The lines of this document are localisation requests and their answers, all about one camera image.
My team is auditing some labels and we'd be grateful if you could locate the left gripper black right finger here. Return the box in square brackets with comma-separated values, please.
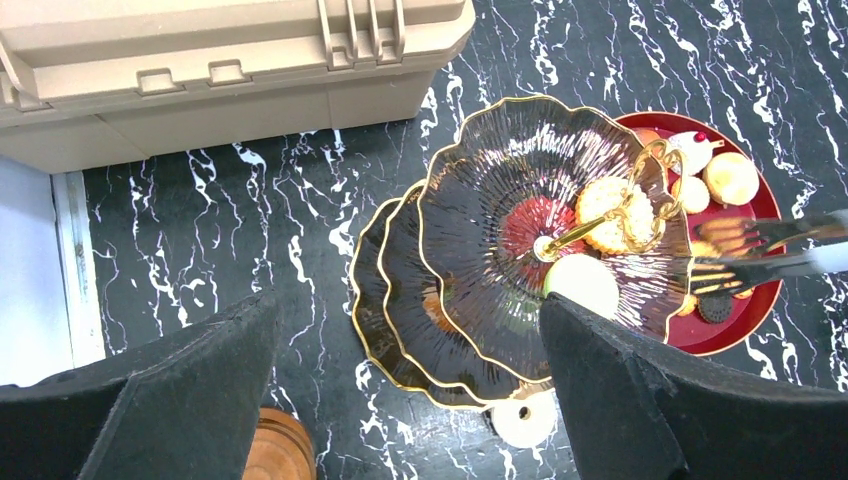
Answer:
[539, 294, 847, 479]

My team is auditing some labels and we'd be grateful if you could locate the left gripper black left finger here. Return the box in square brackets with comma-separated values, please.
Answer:
[1, 290, 283, 479]

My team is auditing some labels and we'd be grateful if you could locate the green macaron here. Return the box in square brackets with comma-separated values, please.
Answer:
[543, 254, 620, 319]

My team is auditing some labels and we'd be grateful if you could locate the three tier glass stand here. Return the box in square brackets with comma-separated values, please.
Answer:
[350, 95, 690, 410]

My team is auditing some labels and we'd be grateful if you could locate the dark red round tray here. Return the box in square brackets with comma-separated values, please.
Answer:
[616, 111, 782, 356]

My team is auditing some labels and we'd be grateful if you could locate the tan plastic toolbox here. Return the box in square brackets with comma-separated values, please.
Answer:
[1, 0, 476, 173]

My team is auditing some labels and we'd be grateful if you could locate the brown round wooden coaster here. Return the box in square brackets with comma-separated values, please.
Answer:
[242, 407, 317, 480]

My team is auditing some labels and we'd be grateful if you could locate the dark chocolate sandwich cookie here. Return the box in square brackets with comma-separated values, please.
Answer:
[697, 295, 734, 324]

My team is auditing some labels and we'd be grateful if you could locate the yellow round cracker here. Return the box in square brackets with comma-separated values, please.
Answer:
[690, 217, 762, 298]

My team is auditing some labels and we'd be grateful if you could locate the yellow cracker under chocolate cookie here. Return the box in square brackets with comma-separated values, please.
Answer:
[575, 177, 664, 255]

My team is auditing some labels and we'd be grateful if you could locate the yellow cracker top edge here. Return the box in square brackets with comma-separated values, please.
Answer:
[671, 176, 711, 215]

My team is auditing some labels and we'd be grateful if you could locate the orange tart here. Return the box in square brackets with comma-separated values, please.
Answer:
[702, 152, 760, 206]

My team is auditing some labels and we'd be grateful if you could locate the white cream cake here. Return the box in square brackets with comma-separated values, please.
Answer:
[667, 131, 724, 176]

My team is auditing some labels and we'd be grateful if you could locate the golden croissant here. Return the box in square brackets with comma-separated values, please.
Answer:
[633, 128, 664, 146]

